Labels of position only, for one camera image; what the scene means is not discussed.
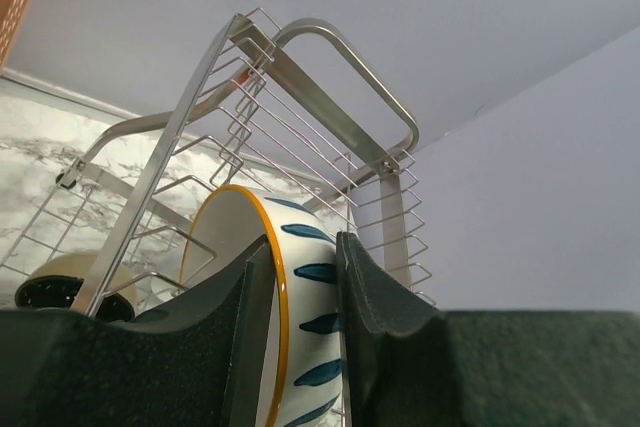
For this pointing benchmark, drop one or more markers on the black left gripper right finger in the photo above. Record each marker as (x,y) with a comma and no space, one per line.
(406,363)

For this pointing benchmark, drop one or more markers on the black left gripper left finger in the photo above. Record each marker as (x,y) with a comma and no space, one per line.
(196,360)

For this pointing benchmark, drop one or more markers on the beige speckled bowl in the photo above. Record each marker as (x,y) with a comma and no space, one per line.
(302,369)

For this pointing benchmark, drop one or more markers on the black bowl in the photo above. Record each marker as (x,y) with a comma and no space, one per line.
(56,283)

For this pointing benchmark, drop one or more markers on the steel wire dish rack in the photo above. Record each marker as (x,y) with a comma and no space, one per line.
(274,128)

